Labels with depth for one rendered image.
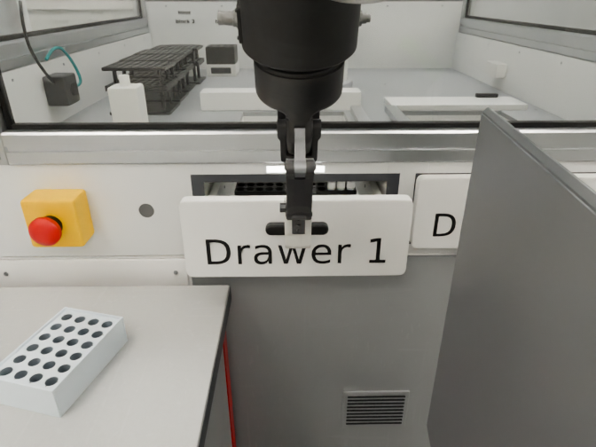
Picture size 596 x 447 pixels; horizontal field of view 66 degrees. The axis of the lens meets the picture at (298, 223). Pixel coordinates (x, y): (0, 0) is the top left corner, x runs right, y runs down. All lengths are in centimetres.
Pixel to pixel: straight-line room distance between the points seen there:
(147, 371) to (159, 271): 20
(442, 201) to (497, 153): 37
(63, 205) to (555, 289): 59
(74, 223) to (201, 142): 20
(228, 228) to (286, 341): 28
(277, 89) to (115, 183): 37
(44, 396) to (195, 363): 16
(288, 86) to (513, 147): 17
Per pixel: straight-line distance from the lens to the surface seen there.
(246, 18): 36
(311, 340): 80
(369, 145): 65
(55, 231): 68
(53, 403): 56
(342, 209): 58
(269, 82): 38
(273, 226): 54
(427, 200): 67
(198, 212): 58
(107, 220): 73
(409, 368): 87
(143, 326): 66
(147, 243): 73
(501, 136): 32
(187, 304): 68
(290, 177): 40
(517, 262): 28
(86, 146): 70
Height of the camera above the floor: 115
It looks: 26 degrees down
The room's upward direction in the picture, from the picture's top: straight up
